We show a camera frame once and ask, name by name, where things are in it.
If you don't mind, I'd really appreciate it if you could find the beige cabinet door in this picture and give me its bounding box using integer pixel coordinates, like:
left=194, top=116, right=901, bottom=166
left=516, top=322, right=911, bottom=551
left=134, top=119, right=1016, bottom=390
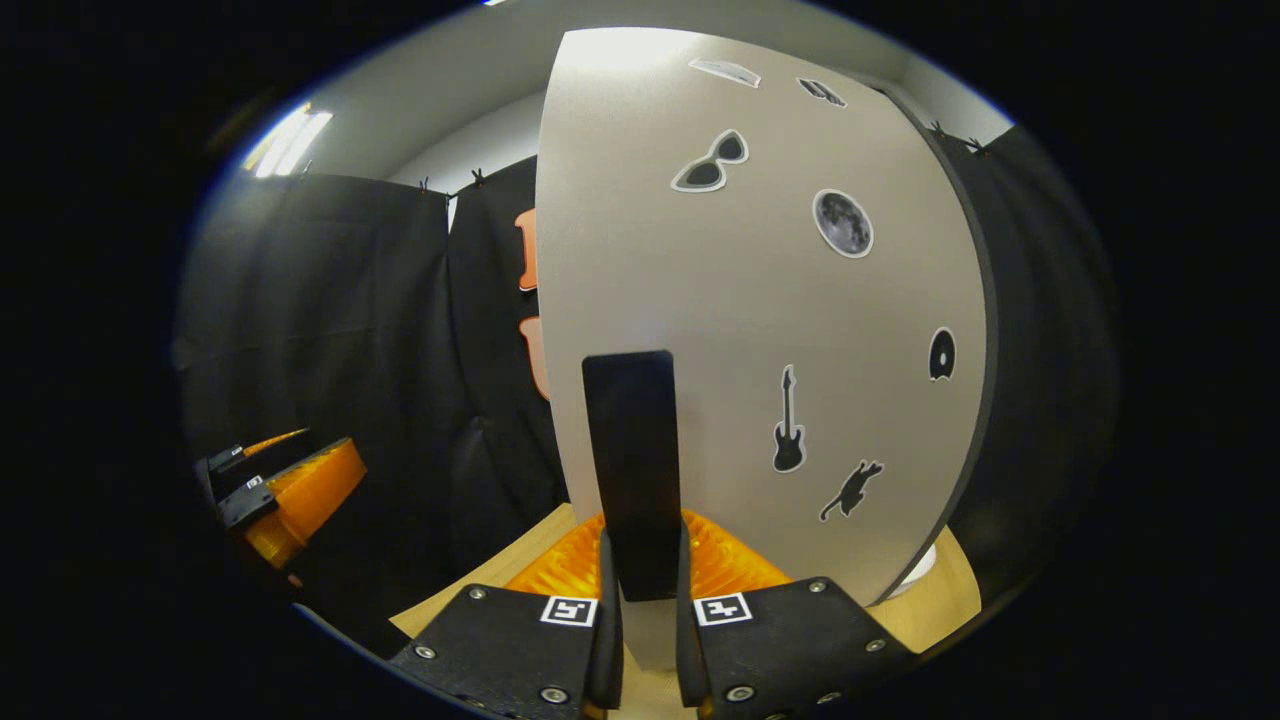
left=535, top=27, right=991, bottom=673

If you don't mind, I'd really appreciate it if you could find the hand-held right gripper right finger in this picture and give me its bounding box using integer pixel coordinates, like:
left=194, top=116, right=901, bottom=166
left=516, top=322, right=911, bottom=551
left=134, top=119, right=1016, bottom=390
left=675, top=510, right=916, bottom=720

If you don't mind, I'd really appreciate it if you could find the white round object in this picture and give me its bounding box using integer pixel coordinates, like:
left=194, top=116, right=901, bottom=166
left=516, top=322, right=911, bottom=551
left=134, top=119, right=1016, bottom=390
left=888, top=545, right=939, bottom=601

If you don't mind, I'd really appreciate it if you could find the black backdrop cloth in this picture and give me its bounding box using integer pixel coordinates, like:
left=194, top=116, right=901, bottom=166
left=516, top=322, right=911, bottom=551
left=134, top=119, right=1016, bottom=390
left=172, top=125, right=1119, bottom=651

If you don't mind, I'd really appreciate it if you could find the ceiling light panel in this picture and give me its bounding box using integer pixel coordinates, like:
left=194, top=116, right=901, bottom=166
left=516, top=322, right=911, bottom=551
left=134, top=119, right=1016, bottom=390
left=243, top=100, right=334, bottom=179

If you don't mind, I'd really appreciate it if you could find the black cabinet door handle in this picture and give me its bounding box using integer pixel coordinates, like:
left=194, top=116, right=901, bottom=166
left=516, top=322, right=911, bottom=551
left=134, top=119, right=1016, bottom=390
left=582, top=350, right=684, bottom=603

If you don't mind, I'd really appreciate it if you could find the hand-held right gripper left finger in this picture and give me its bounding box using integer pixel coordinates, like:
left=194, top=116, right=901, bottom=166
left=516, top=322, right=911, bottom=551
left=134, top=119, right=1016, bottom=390
left=388, top=515, right=626, bottom=720

